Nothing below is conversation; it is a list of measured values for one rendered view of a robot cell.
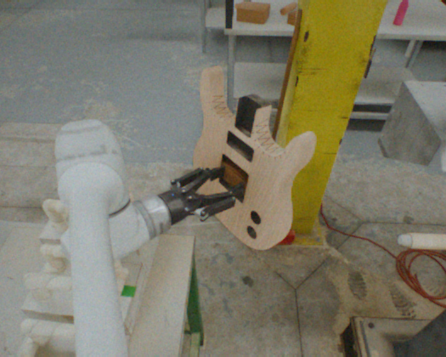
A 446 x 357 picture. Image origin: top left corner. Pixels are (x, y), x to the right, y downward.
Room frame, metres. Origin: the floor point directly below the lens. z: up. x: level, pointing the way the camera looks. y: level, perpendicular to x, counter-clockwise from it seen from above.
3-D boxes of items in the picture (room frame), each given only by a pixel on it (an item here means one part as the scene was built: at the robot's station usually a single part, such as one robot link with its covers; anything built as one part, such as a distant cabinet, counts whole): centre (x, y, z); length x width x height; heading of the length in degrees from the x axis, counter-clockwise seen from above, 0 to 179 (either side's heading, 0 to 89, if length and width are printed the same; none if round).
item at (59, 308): (0.39, 0.36, 0.98); 0.27 x 0.16 x 0.09; 84
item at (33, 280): (0.35, 0.37, 1.12); 0.20 x 0.03 x 0.03; 83
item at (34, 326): (0.28, 0.38, 1.04); 0.20 x 0.03 x 0.03; 83
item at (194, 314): (0.58, 0.13, 0.45); 0.05 x 0.05 x 0.90; 87
